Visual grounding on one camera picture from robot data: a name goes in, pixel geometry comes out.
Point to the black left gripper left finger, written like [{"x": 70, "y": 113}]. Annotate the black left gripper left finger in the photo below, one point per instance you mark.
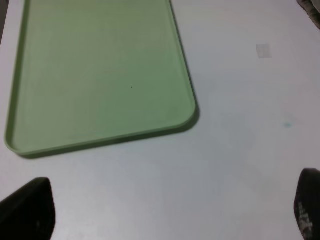
[{"x": 29, "y": 213}]

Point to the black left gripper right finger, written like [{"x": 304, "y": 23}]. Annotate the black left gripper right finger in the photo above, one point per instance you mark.
[{"x": 307, "y": 204}]

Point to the khaki shorts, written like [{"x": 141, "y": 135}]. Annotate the khaki shorts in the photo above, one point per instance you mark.
[{"x": 312, "y": 8}]

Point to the green plastic tray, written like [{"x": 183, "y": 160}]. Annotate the green plastic tray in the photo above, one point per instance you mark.
[{"x": 97, "y": 72}]

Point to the clear tape strip near tray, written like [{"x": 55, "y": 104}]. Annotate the clear tape strip near tray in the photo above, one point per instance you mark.
[{"x": 263, "y": 51}]

